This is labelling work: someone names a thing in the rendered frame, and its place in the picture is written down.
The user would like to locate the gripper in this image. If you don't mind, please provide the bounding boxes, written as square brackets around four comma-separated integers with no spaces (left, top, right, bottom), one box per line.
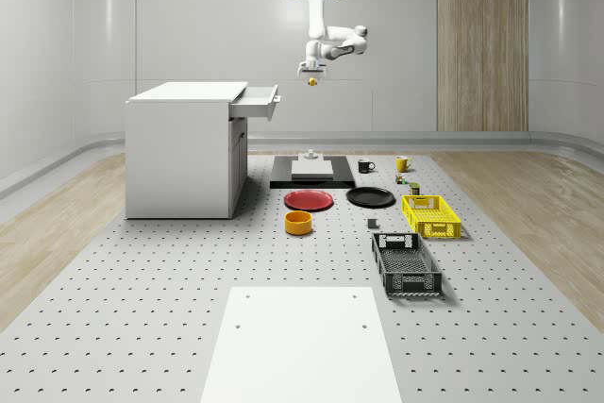
[295,60,328,81]

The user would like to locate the white drawer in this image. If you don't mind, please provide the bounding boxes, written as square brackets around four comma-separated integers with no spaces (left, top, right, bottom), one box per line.
[227,84,283,123]

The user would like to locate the black stove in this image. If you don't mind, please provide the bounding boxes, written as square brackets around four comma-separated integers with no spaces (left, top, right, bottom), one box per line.
[269,149,357,190]

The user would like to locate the red plate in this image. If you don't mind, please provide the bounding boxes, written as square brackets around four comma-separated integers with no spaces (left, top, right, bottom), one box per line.
[283,189,335,211]

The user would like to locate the black plate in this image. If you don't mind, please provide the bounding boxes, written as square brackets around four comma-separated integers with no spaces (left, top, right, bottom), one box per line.
[344,186,397,210]

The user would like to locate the white cabinet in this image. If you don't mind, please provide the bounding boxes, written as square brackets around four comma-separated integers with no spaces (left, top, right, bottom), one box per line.
[125,81,250,221]

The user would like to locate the yellow bowl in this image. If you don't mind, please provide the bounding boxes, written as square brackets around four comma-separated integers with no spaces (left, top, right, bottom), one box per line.
[283,210,314,237]

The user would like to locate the yellow basket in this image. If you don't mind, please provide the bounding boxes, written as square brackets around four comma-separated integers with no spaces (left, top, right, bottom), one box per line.
[401,193,463,240]

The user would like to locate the dark grey basket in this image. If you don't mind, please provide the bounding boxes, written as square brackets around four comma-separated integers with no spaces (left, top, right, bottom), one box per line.
[370,231,445,298]

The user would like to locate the white board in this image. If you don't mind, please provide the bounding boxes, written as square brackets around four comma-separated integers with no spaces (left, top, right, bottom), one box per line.
[199,286,404,403]

